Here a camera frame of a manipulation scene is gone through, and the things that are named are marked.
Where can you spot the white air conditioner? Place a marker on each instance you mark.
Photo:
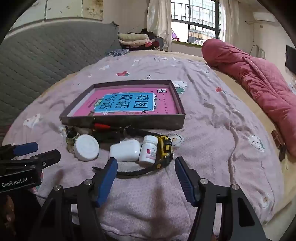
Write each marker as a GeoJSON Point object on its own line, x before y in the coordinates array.
{"type": "Point", "coordinates": [263, 17]}

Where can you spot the red lighter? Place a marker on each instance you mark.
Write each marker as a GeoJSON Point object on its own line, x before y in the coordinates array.
{"type": "Point", "coordinates": [101, 126]}

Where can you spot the pink quilted duvet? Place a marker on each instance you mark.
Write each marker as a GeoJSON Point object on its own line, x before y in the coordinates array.
{"type": "Point", "coordinates": [254, 78]}

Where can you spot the small brown box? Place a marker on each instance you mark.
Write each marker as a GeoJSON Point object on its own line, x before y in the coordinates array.
{"type": "Point", "coordinates": [276, 136]}

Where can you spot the floral wall picture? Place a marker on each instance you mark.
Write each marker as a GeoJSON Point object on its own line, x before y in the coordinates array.
{"type": "Point", "coordinates": [64, 9]}

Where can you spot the patterned windowsill cushion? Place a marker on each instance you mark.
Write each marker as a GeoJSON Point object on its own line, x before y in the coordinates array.
{"type": "Point", "coordinates": [198, 42]}

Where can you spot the white sheer curtain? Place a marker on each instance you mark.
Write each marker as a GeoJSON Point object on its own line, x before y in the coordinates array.
{"type": "Point", "coordinates": [159, 23]}
{"type": "Point", "coordinates": [229, 20]}

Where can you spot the pink blue book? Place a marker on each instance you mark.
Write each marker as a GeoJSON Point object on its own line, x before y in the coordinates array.
{"type": "Point", "coordinates": [127, 103]}

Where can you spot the black television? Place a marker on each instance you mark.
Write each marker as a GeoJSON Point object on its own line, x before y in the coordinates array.
{"type": "Point", "coordinates": [291, 59]}

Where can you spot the dark patterned cloth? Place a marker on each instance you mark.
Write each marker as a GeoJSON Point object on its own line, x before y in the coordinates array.
{"type": "Point", "coordinates": [115, 52]}

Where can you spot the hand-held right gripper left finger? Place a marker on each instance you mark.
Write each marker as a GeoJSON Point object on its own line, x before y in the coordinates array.
{"type": "Point", "coordinates": [106, 180]}

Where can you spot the stack of folded clothes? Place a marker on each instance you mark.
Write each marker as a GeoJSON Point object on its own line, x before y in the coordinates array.
{"type": "Point", "coordinates": [136, 39]}

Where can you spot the black hair clip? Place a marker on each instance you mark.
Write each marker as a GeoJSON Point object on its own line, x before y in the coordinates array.
{"type": "Point", "coordinates": [106, 136]}

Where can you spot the metal tube rack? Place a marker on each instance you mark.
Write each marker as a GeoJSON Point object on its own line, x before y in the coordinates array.
{"type": "Point", "coordinates": [257, 49]}

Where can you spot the barred window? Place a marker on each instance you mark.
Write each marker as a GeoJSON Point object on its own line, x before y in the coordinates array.
{"type": "Point", "coordinates": [196, 18]}

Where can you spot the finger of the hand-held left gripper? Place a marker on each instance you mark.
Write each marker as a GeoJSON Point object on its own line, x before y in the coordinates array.
{"type": "Point", "coordinates": [25, 148]}
{"type": "Point", "coordinates": [46, 157]}

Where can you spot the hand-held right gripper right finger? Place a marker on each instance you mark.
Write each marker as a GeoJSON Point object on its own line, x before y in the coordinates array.
{"type": "Point", "coordinates": [185, 180]}

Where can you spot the white earbuds case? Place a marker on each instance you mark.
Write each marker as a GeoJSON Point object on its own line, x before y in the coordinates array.
{"type": "Point", "coordinates": [126, 150]}

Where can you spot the white ribbed jar cap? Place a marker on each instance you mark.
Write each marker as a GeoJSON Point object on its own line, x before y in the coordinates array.
{"type": "Point", "coordinates": [86, 148]}

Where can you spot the lilac printed blanket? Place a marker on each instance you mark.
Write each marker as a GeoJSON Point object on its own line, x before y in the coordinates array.
{"type": "Point", "coordinates": [208, 129]}

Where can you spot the grey quilted headboard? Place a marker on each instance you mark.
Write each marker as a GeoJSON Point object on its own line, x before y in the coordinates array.
{"type": "Point", "coordinates": [46, 58]}

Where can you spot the shallow grey cardboard box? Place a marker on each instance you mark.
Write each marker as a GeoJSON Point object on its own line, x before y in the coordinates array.
{"type": "Point", "coordinates": [138, 121]}

